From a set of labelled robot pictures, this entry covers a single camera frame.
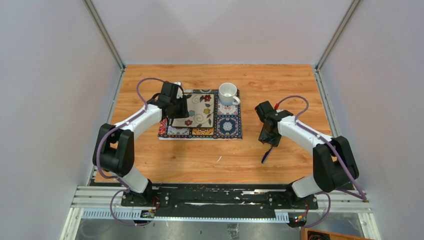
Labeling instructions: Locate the purple handled knife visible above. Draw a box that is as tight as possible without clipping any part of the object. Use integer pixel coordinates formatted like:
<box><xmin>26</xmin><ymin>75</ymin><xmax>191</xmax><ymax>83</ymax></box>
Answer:
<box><xmin>261</xmin><ymin>146</ymin><xmax>274</xmax><ymax>164</ymax></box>

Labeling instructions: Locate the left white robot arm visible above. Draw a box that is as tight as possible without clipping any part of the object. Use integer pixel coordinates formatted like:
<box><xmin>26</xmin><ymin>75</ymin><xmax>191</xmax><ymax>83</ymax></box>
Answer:
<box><xmin>92</xmin><ymin>81</ymin><xmax>189</xmax><ymax>207</ymax></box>

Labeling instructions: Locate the aluminium frame rail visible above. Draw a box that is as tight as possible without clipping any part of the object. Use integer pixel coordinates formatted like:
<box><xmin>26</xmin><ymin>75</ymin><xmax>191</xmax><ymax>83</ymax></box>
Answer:
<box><xmin>71</xmin><ymin>184</ymin><xmax>372</xmax><ymax>224</ymax></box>

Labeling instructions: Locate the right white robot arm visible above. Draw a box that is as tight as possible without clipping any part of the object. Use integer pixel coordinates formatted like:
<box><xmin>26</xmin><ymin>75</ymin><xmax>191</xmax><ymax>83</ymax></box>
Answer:
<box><xmin>255</xmin><ymin>101</ymin><xmax>359</xmax><ymax>209</ymax></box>

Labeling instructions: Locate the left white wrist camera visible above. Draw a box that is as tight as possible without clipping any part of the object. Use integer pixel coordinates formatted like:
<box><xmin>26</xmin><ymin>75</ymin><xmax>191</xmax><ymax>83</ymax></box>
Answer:
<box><xmin>174</xmin><ymin>82</ymin><xmax>184</xmax><ymax>99</ymax></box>

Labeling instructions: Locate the square floral plate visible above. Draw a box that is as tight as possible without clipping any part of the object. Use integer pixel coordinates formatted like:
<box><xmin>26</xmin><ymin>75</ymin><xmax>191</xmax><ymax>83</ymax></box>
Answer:
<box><xmin>171</xmin><ymin>92</ymin><xmax>215</xmax><ymax>129</ymax></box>

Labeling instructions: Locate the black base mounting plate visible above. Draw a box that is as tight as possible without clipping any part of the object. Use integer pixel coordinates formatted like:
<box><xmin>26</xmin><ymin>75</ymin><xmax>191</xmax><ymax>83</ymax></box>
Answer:
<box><xmin>121</xmin><ymin>183</ymin><xmax>318</xmax><ymax>220</ymax></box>

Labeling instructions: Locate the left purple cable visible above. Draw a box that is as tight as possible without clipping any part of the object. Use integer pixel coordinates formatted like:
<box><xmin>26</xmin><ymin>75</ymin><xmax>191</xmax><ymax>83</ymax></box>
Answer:
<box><xmin>95</xmin><ymin>77</ymin><xmax>167</xmax><ymax>228</ymax></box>

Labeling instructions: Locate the colourful patterned placemat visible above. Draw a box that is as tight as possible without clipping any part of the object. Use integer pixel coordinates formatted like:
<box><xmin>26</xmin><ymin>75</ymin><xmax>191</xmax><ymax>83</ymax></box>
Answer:
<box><xmin>157</xmin><ymin>89</ymin><xmax>243</xmax><ymax>140</ymax></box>

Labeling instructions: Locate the white mug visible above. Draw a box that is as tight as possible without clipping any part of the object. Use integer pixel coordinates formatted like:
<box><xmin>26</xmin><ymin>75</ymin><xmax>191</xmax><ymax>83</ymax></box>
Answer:
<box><xmin>218</xmin><ymin>82</ymin><xmax>241</xmax><ymax>106</ymax></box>

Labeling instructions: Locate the orange wooden box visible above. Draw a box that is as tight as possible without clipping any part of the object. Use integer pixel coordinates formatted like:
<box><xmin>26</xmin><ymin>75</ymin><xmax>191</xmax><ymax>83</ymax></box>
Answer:
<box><xmin>300</xmin><ymin>228</ymin><xmax>367</xmax><ymax>240</ymax></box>

